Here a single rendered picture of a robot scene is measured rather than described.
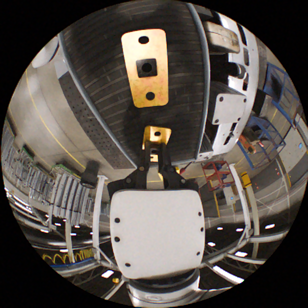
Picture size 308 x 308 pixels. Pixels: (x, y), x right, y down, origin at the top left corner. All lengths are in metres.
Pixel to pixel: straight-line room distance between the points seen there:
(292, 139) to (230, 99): 7.91
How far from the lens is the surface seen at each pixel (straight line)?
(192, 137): 0.15
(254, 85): 0.47
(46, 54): 0.42
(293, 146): 8.08
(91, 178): 2.62
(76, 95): 0.75
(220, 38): 0.24
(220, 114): 0.22
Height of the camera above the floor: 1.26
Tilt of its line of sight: 37 degrees down
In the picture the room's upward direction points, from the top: 176 degrees clockwise
